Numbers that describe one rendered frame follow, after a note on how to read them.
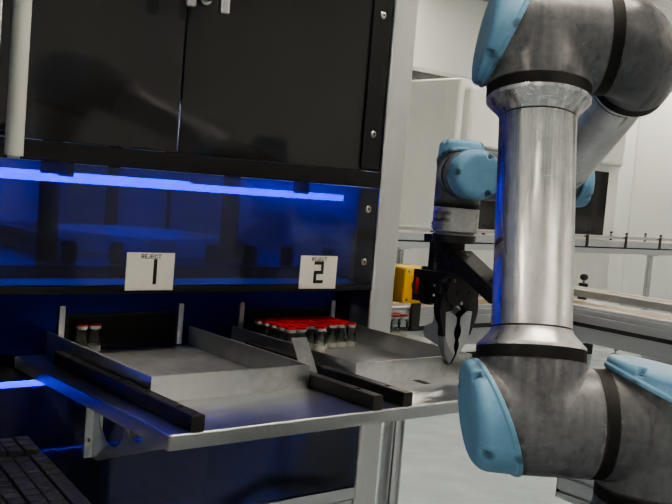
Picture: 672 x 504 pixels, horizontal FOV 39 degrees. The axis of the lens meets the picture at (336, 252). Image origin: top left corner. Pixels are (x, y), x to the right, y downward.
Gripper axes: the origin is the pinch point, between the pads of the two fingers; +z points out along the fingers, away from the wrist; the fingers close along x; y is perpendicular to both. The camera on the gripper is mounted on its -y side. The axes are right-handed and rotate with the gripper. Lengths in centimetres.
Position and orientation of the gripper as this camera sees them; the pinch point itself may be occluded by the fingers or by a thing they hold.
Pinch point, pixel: (452, 357)
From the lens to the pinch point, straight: 155.7
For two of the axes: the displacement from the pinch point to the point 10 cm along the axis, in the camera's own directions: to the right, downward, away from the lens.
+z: -0.8, 9.9, 0.7
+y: -6.3, -1.0, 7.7
